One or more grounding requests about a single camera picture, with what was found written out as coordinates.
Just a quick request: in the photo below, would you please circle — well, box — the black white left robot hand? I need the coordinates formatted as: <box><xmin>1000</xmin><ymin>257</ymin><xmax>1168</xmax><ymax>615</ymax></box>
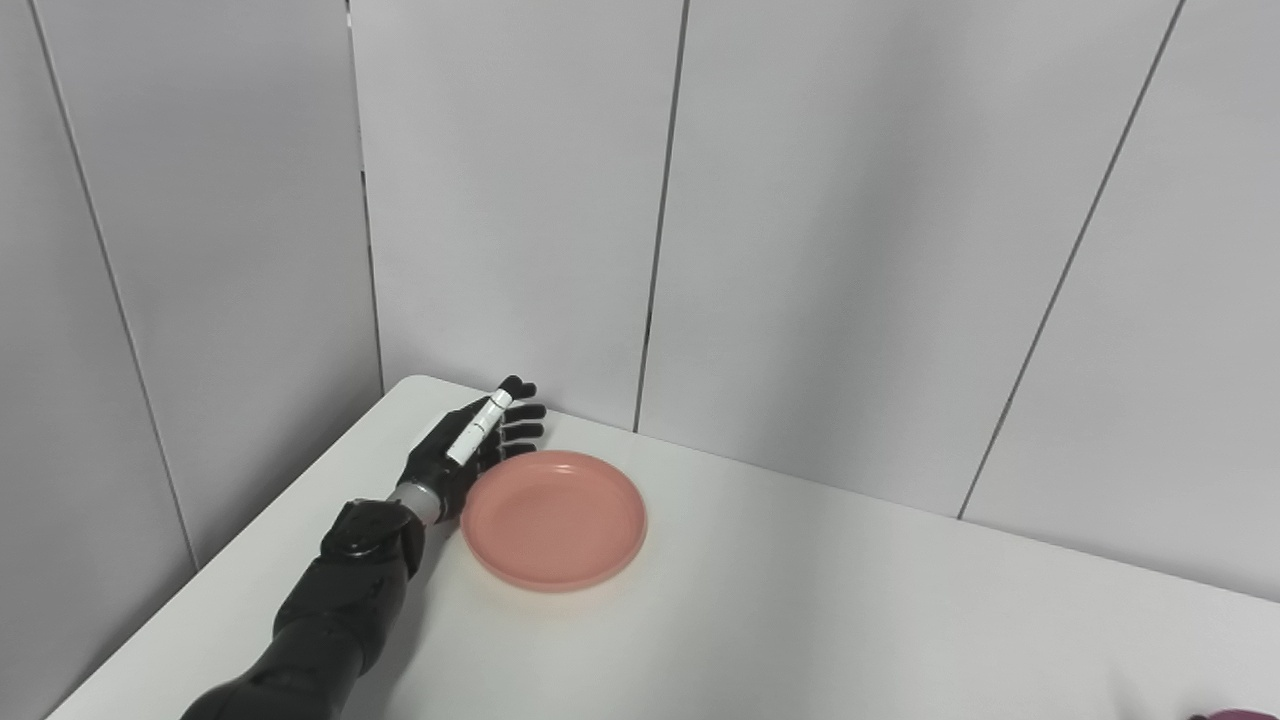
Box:
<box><xmin>400</xmin><ymin>375</ymin><xmax>548</xmax><ymax>523</ymax></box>

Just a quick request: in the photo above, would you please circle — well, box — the pink round plate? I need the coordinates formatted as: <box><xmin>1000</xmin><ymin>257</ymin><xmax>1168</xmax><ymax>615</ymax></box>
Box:
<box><xmin>460</xmin><ymin>449</ymin><xmax>648</xmax><ymax>594</ymax></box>

